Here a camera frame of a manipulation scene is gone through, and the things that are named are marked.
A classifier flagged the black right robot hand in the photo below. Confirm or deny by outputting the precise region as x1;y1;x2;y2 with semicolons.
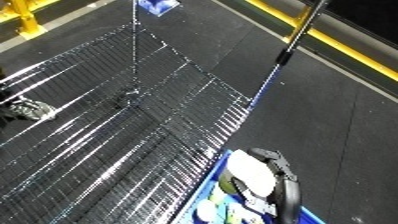
229;147;304;224

